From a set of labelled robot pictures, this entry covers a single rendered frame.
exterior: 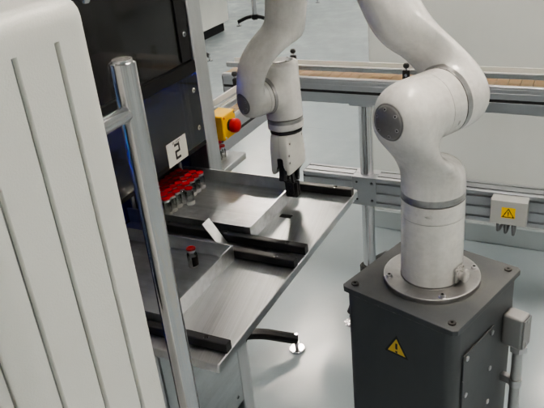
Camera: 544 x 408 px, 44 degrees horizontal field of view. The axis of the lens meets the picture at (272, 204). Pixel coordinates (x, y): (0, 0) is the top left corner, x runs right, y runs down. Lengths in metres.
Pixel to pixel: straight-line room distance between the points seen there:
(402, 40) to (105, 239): 0.75
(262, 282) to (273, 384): 1.12
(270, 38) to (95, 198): 0.91
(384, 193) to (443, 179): 1.35
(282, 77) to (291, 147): 0.17
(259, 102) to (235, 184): 0.37
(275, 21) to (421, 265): 0.58
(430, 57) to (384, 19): 0.11
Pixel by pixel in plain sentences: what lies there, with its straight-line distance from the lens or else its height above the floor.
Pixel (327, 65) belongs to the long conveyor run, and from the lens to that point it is 2.51.
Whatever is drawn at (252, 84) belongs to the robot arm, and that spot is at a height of 1.21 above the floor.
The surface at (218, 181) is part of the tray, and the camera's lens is 1.80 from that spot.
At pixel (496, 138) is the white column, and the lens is 3.00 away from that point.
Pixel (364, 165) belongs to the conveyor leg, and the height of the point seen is 0.59.
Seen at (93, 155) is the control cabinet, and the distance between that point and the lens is 0.59.
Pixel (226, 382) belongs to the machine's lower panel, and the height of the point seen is 0.23.
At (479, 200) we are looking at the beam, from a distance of 2.46.
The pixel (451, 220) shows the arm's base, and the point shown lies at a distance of 1.27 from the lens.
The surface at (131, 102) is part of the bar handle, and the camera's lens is 0.64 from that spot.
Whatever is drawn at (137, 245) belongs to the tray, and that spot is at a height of 0.88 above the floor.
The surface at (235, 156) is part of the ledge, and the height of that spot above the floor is 0.88.
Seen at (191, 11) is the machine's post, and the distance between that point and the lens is 1.71.
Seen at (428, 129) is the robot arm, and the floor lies 1.22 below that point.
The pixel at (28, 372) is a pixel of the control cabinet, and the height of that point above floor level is 1.28.
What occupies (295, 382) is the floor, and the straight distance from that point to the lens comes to 2.44.
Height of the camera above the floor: 1.63
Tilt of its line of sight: 27 degrees down
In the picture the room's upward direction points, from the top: 6 degrees counter-clockwise
